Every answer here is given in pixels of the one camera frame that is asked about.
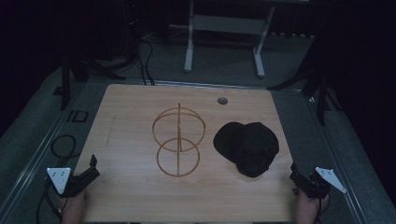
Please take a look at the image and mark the black floor bracket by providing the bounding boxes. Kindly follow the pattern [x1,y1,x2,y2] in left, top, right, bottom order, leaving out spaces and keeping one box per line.
[65,109,90,123]

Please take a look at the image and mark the black tripod stand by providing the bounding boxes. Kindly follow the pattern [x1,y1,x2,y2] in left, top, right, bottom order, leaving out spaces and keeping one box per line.
[59,36,139,112]
[266,27,344,126]

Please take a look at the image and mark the black cap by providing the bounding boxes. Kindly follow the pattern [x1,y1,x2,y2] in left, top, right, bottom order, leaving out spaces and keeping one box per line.
[212,121,280,178]

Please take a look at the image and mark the person's right hand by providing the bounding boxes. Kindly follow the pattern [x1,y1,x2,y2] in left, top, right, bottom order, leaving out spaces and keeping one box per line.
[294,189,330,224]

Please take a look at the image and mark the person's left hand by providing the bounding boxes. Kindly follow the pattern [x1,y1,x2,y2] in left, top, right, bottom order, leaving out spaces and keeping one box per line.
[60,189,88,224]

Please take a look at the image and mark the white metal desk frame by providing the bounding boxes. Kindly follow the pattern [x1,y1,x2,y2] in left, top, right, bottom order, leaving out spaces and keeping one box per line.
[183,0,276,78]

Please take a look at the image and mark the gold wire hat stand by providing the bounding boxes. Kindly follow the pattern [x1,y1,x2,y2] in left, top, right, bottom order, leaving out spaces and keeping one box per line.
[151,102,206,178]

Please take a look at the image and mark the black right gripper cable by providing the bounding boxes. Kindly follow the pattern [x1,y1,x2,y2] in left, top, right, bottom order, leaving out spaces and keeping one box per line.
[313,193,332,224]

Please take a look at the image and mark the black looped floor cable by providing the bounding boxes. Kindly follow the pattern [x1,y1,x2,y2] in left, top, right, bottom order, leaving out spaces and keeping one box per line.
[49,133,82,161]

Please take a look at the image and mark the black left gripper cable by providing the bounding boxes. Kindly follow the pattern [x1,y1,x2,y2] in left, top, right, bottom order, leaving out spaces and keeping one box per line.
[35,178,64,224]

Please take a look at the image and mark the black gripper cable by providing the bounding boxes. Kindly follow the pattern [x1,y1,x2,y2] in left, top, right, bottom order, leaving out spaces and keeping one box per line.
[35,178,64,224]
[313,193,332,224]

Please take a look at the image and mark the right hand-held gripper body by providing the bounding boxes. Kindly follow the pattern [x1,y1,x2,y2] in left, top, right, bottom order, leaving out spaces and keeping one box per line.
[298,166,347,200]

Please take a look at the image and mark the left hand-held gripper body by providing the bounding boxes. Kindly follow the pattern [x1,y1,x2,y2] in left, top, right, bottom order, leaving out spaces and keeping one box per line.
[46,167,94,199]

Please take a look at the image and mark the black hanging cables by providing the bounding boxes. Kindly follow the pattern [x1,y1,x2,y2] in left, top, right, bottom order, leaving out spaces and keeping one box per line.
[135,36,156,86]

